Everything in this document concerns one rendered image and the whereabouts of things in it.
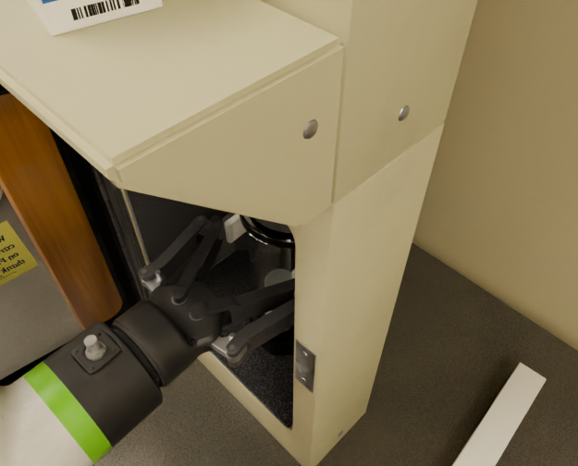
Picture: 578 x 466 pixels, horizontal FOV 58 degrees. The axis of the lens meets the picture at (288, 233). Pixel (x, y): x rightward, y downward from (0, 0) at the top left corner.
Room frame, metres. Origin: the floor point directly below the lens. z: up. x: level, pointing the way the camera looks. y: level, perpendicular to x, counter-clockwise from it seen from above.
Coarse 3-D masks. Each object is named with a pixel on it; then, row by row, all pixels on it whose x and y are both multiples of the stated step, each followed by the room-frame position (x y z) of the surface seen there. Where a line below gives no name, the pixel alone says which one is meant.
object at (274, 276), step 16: (256, 224) 0.34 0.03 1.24; (256, 240) 0.35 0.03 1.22; (288, 240) 0.32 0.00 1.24; (256, 256) 0.35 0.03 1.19; (272, 256) 0.33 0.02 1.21; (288, 256) 0.33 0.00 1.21; (256, 272) 0.35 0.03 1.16; (272, 272) 0.33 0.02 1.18; (288, 272) 0.33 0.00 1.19; (256, 288) 0.35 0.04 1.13; (288, 336) 0.33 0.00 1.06
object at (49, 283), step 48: (0, 96) 0.38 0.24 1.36; (0, 144) 0.37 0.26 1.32; (48, 144) 0.39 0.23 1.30; (0, 192) 0.36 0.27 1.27; (48, 192) 0.38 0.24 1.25; (0, 240) 0.34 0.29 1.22; (48, 240) 0.37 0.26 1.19; (96, 240) 0.39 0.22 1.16; (0, 288) 0.33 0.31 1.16; (48, 288) 0.35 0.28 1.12; (96, 288) 0.38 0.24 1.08; (0, 336) 0.31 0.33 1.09; (48, 336) 0.34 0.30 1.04
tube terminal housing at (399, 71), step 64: (320, 0) 0.22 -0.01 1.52; (384, 0) 0.22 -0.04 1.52; (448, 0) 0.26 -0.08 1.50; (384, 64) 0.22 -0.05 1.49; (448, 64) 0.27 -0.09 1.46; (384, 128) 0.23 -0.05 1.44; (384, 192) 0.24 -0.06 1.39; (320, 256) 0.21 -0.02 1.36; (384, 256) 0.25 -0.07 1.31; (320, 320) 0.21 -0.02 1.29; (384, 320) 0.27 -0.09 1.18; (320, 384) 0.21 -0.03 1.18; (320, 448) 0.22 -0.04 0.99
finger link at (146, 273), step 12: (204, 216) 0.38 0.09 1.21; (192, 228) 0.37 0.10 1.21; (180, 240) 0.35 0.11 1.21; (192, 240) 0.36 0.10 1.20; (168, 252) 0.33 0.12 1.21; (180, 252) 0.34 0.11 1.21; (192, 252) 0.35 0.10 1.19; (156, 264) 0.32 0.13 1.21; (168, 264) 0.32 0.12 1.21; (180, 264) 0.34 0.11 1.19; (144, 276) 0.30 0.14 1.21; (168, 276) 0.32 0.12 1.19; (144, 288) 0.30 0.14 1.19
